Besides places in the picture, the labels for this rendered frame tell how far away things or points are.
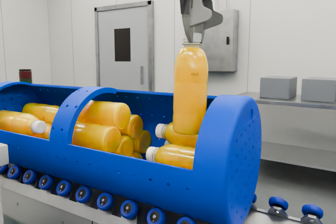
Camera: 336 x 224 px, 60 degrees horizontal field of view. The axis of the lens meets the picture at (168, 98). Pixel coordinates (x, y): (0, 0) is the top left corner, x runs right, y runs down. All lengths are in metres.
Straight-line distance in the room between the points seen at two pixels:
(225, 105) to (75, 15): 5.51
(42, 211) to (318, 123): 3.47
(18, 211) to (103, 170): 0.40
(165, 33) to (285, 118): 2.14
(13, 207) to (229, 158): 0.72
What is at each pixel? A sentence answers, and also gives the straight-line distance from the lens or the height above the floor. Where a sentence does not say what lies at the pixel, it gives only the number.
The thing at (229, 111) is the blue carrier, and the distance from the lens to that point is 0.58.
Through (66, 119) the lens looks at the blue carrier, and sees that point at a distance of 0.78.
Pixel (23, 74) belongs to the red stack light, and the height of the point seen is 1.23.
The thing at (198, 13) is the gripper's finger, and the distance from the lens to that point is 0.58.
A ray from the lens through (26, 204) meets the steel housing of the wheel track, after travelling 1.01.
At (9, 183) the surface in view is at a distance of 1.08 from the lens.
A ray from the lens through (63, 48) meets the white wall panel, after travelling 6.24.
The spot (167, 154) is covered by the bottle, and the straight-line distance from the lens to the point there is 0.72.
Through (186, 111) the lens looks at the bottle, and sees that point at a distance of 0.59.
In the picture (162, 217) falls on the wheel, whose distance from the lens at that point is 0.69.
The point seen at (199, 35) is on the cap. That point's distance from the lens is 0.61.
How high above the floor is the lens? 1.31
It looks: 8 degrees down
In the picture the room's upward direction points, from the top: straight up
